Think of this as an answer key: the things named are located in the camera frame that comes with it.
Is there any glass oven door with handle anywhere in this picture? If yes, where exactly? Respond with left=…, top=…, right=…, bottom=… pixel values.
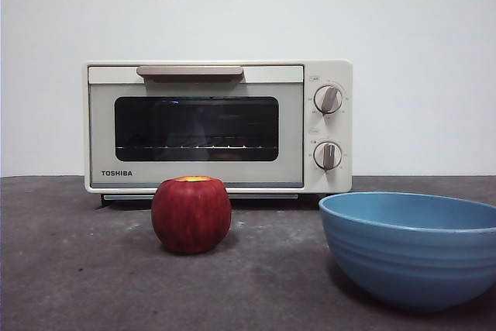
left=88, top=65, right=305, bottom=188

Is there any red yellow apple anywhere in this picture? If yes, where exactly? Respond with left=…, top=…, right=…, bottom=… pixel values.
left=151, top=176, right=233, bottom=253

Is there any blue ribbed bowl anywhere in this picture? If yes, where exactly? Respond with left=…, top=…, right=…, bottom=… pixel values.
left=319, top=191, right=496, bottom=312

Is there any cream Toshiba toaster oven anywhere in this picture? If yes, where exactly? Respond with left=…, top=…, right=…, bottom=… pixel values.
left=84, top=60, right=353, bottom=202

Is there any cream timer knob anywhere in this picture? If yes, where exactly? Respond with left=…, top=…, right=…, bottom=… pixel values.
left=313, top=141, right=343, bottom=171

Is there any cream temperature knob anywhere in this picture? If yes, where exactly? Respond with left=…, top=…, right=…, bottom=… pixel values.
left=313, top=84, right=344, bottom=115

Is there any metal crumb tray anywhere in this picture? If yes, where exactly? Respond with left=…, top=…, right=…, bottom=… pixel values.
left=101, top=193, right=299, bottom=201

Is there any metal wire oven rack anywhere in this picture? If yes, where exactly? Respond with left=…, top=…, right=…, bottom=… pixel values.
left=115, top=144, right=279, bottom=150

